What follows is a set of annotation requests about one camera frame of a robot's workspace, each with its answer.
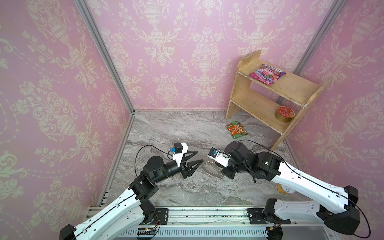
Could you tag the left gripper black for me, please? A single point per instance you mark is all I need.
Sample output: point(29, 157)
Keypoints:
point(188, 170)

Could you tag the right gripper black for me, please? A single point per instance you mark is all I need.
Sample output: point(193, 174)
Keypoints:
point(228, 170)

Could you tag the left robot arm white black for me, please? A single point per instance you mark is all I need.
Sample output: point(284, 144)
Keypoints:
point(133, 206)

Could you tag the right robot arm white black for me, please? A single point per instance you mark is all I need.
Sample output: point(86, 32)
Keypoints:
point(335, 206)

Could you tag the green orange snack packet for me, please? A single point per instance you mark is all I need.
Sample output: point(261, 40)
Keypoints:
point(236, 129)

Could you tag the red round tin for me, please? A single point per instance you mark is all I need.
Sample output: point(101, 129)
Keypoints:
point(284, 114)

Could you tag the wooden shelf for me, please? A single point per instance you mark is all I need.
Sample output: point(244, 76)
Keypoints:
point(290, 87)

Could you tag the pink snack bag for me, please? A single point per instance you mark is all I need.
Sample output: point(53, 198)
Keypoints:
point(267, 74)

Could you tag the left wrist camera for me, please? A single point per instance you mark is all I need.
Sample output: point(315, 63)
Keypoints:
point(178, 151)

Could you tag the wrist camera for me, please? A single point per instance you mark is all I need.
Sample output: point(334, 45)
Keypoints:
point(178, 151)
point(219, 157)

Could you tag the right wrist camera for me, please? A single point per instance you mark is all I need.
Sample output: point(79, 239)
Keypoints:
point(219, 157)

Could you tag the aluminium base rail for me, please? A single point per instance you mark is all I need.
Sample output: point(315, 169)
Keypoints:
point(222, 223)

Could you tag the aluminium corner post left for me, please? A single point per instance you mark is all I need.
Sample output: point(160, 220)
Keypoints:
point(101, 46)

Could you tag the aluminium corner post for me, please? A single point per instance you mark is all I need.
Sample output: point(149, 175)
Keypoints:
point(319, 35)
point(101, 46)

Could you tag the aluminium corner post right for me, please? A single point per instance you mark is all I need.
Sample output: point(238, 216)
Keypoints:
point(319, 35)

